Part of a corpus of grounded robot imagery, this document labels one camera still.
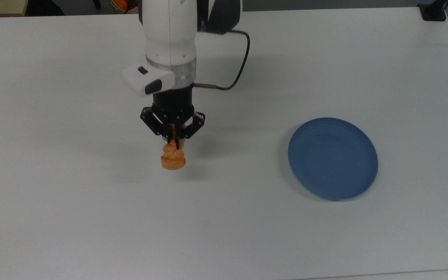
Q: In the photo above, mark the dark chair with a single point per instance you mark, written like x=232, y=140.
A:
x=43, y=7

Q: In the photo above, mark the black clamp mount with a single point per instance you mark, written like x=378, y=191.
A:
x=433, y=11

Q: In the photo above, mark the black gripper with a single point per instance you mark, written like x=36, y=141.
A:
x=172, y=103

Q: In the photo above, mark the blue round plate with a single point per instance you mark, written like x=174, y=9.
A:
x=333, y=159

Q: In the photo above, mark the orange object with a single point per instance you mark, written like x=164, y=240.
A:
x=122, y=4

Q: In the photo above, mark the white adjoining table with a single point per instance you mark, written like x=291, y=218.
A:
x=403, y=275

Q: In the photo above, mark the golden bread roll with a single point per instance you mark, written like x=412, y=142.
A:
x=173, y=157

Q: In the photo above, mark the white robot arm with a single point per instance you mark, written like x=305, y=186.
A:
x=169, y=35

